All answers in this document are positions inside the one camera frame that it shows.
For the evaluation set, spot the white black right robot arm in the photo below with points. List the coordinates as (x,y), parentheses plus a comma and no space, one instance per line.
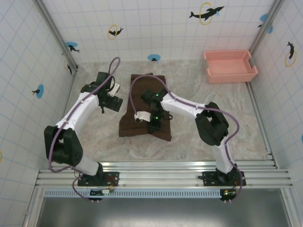
(180,106)

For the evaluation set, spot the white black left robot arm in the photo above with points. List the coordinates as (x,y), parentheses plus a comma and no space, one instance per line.
(78,108)

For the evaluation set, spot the small fish blue oval sticker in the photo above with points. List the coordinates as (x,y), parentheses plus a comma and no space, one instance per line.
(154,57)

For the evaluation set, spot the diver blue circle sticker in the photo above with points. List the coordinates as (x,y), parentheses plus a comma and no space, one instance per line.
(39,91)

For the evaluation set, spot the pink plastic basket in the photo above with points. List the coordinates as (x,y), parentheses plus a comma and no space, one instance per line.
(227,78)

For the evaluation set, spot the grey metal sheet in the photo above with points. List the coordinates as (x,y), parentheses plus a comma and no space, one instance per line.
(165,212)

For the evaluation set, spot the blue shape corner sticker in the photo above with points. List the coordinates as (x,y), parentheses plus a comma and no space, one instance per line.
(264,17)

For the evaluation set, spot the aluminium mounting rail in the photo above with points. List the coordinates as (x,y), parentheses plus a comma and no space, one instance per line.
(154,175)

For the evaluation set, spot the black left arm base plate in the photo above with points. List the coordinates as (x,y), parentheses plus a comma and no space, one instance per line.
(113,179)

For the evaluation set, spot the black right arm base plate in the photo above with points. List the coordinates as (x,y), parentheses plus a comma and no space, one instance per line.
(208,178)

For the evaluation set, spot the aluminium frame post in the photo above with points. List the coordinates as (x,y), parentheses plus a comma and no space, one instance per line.
(266,27)
(56,35)

